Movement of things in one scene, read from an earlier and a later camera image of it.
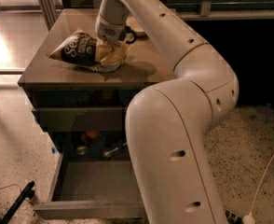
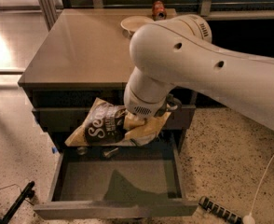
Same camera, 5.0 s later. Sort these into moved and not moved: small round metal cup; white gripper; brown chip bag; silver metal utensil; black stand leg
Moved: white gripper; brown chip bag
Not moved: black stand leg; small round metal cup; silver metal utensil
